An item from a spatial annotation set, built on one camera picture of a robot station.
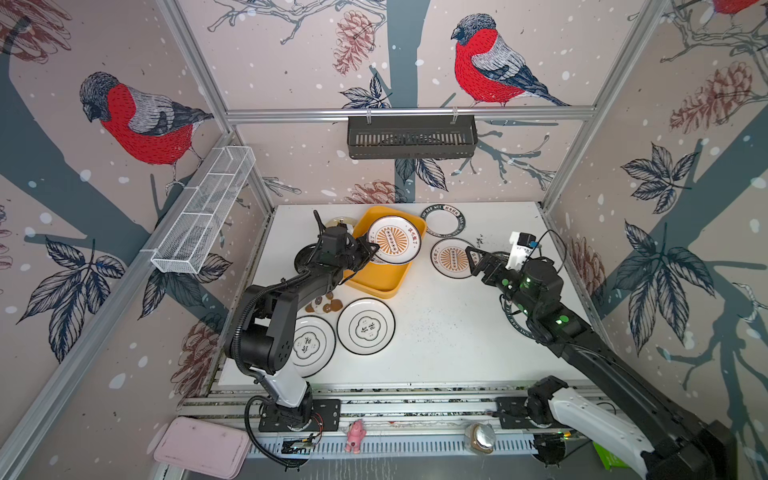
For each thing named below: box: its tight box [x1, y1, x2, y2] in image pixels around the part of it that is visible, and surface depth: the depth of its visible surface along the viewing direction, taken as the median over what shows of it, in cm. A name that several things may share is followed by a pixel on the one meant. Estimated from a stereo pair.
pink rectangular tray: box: [153, 416, 252, 479], surface depth 69 cm
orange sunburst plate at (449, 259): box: [430, 238, 480, 279], surface depth 106 cm
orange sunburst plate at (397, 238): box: [368, 215, 422, 264], surface depth 97 cm
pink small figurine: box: [344, 419, 367, 454], surface depth 71 cm
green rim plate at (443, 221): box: [420, 204, 466, 238], surface depth 117 cm
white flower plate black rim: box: [336, 297, 396, 355], surface depth 90 cm
